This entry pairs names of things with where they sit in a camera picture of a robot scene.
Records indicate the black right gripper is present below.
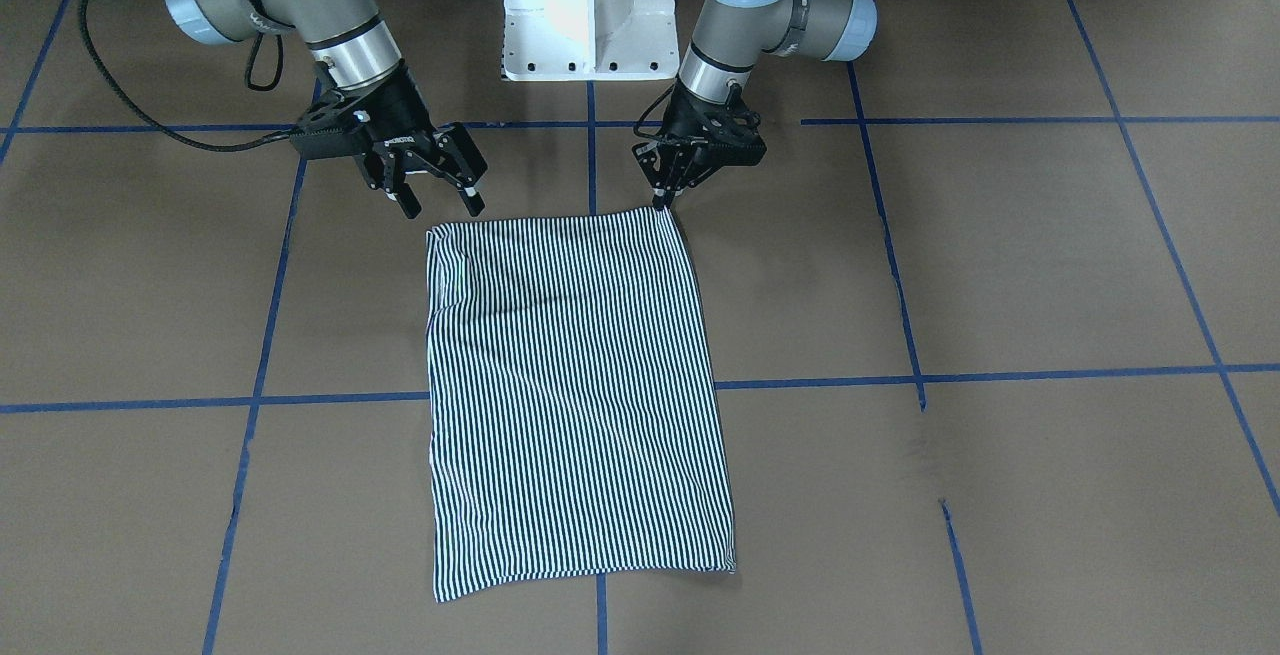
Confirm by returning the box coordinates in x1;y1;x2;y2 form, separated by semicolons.
288;61;488;219

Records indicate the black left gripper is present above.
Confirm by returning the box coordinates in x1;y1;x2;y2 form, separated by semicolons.
632;81;767;212

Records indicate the striped polo shirt white collar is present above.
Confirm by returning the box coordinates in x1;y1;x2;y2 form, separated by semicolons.
425;207;737;603

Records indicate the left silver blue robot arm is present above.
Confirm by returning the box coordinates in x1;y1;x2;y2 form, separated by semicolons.
632;0;1277;210

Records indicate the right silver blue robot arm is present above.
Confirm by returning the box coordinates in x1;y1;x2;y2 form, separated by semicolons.
165;0;486;217

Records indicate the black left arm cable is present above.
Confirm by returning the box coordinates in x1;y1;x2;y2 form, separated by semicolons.
634;84;681;151

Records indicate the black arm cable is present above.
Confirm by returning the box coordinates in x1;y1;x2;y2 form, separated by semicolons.
78;0;321;154
634;84;681;151

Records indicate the white camera stand post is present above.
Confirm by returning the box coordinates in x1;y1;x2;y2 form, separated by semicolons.
500;0;680;82

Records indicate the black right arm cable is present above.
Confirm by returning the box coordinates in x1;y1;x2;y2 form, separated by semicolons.
78;0;321;154

